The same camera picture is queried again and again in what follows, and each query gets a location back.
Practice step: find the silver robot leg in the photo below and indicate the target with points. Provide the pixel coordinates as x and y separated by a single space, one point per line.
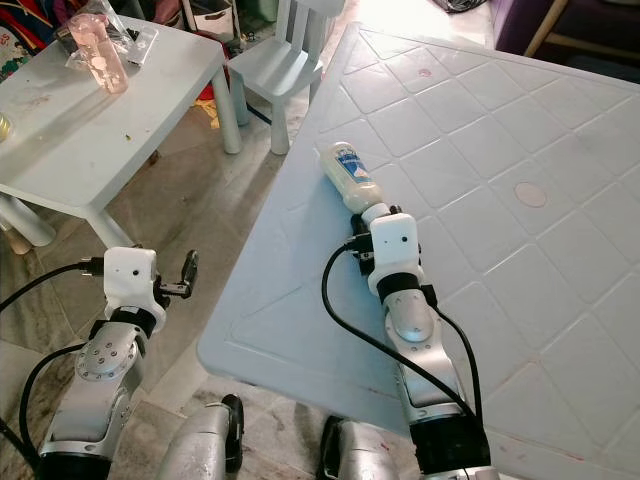
360 455
205 445

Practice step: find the large grey plastic table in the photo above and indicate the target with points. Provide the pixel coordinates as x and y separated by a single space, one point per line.
540 280

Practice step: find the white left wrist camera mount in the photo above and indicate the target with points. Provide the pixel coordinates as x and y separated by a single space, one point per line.
132 280

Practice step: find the pink translucent bottle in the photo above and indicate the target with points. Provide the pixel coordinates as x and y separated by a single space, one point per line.
102 55

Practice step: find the silver robot left leg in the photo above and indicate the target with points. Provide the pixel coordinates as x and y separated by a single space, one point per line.
205 445

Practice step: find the silver robot right leg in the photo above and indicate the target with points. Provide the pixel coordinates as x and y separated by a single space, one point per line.
360 455

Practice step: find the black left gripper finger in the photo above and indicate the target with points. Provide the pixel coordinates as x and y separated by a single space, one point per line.
189 270

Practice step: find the gold tin can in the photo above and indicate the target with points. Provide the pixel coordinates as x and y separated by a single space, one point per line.
4 127

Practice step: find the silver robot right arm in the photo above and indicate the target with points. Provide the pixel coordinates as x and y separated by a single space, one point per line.
410 320

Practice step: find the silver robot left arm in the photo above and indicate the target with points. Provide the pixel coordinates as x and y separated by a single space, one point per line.
105 365

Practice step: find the colourful printed bag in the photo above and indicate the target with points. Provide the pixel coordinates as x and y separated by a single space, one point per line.
15 40

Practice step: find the clear plastic bag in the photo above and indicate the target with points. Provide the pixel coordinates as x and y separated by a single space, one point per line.
140 45

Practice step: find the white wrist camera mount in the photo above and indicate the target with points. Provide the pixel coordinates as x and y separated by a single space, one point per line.
398 248
132 280

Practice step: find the small white table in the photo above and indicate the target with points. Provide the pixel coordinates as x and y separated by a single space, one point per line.
90 130

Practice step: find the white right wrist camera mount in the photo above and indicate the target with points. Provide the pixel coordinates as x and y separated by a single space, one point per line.
398 248

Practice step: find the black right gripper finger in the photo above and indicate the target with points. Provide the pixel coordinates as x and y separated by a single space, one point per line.
358 233
393 210

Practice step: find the small pale children's chair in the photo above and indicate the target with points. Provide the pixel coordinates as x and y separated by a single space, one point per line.
275 70

